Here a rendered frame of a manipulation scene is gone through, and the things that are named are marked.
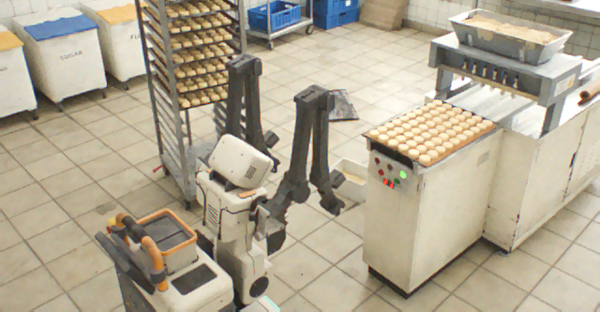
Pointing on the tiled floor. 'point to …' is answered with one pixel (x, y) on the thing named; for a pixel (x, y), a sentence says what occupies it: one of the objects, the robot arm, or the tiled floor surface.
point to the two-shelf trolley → (269, 10)
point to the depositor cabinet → (536, 164)
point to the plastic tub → (354, 181)
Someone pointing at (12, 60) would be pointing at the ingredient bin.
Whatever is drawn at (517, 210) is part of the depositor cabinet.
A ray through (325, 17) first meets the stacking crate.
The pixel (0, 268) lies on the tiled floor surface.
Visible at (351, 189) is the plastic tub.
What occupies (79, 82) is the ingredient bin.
